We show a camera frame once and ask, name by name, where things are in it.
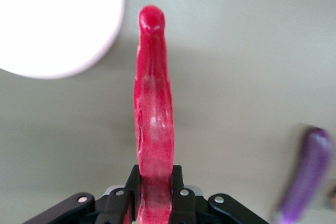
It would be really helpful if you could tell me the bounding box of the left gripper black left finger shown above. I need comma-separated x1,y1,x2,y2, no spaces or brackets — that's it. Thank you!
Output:
20,165,143,224

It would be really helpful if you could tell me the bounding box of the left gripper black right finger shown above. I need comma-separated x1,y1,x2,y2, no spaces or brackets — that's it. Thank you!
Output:
170,165,269,224

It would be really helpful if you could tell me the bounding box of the red chili pepper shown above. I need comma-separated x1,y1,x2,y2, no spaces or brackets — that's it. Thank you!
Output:
133,5,175,224

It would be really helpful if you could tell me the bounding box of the purple eggplant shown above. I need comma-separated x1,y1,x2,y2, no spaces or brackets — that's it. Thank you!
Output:
272,126,335,223

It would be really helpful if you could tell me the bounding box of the pink round plate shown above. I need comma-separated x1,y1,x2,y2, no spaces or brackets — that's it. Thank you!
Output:
0,0,125,79

